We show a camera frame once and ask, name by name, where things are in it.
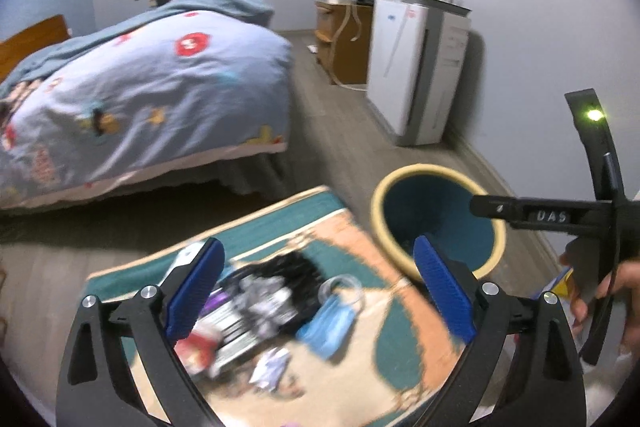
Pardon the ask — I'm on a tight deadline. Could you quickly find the wooden tv cabinet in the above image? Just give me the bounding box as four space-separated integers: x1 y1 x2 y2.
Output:
314 1 373 87

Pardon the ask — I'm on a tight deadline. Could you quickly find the right hand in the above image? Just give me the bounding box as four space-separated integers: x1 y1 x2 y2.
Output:
568 256 640 361

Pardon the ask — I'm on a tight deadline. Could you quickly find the black plastic bag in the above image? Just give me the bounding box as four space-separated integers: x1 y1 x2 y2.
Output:
220 251 326 335

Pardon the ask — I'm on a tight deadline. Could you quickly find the white air purifier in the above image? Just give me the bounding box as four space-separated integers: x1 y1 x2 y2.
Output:
366 0 471 146

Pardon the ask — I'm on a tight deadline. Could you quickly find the white cable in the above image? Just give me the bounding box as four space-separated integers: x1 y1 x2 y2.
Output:
326 0 374 90

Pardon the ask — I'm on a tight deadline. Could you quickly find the purple labelled package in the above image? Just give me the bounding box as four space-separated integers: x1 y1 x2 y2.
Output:
194 287 272 379

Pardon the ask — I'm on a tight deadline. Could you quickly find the teal and orange rug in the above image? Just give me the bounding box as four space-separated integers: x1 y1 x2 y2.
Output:
85 186 461 426

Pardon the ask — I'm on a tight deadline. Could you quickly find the wooden bed headboard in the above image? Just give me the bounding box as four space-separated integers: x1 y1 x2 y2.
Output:
0 14 70 82

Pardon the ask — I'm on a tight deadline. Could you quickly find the blue cartoon print duvet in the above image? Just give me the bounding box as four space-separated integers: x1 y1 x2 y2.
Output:
1 0 292 211

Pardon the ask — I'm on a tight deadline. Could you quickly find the black white printed wrapper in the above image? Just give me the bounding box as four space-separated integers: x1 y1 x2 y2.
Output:
232 275 298 339

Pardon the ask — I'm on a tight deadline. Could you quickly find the yellow rimmed teal trash bin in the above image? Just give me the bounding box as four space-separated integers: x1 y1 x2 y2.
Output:
370 164 506 281

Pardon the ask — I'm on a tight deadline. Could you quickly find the blue face mask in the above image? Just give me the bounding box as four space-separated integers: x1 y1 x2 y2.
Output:
295 295 356 360

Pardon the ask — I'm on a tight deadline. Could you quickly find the red and white snack cup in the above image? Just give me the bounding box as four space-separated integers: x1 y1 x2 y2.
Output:
174 333 218 377

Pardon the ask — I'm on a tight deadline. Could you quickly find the crumpled white paper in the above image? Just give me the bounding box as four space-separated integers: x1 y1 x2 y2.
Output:
248 348 291 392

